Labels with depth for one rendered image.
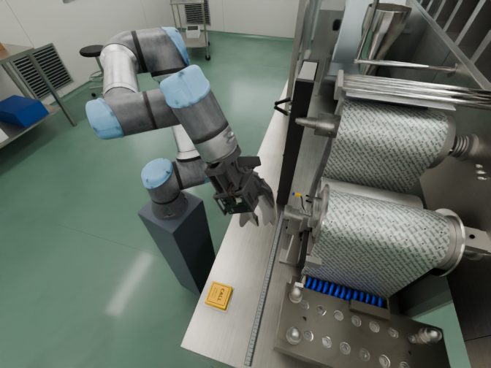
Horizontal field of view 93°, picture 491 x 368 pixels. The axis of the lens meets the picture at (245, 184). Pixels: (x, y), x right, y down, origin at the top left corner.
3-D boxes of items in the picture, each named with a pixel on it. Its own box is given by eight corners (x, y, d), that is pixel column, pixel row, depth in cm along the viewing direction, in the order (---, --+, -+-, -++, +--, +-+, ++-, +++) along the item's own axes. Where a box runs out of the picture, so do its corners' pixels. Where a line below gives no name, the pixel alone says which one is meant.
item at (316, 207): (313, 193, 59) (315, 201, 52) (321, 195, 59) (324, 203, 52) (307, 220, 61) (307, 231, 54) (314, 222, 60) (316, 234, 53)
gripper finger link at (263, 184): (261, 212, 52) (240, 183, 49) (263, 206, 54) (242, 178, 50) (278, 207, 50) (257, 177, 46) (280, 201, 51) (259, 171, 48)
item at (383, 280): (301, 273, 69) (315, 244, 56) (385, 297, 65) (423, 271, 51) (300, 274, 69) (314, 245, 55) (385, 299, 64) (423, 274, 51)
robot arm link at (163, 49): (178, 184, 98) (131, 34, 75) (212, 174, 102) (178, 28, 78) (182, 196, 88) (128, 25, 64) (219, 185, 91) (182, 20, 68)
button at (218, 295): (212, 282, 79) (212, 280, 77) (232, 288, 78) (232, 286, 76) (204, 304, 75) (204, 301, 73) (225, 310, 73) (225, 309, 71)
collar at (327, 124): (315, 126, 71) (319, 107, 66) (335, 130, 70) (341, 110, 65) (313, 139, 67) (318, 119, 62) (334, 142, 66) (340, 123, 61)
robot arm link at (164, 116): (146, 90, 50) (144, 89, 40) (197, 81, 53) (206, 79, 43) (158, 126, 53) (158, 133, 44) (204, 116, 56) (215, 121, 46)
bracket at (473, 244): (450, 228, 51) (457, 223, 49) (481, 234, 49) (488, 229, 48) (457, 248, 47) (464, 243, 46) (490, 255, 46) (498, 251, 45)
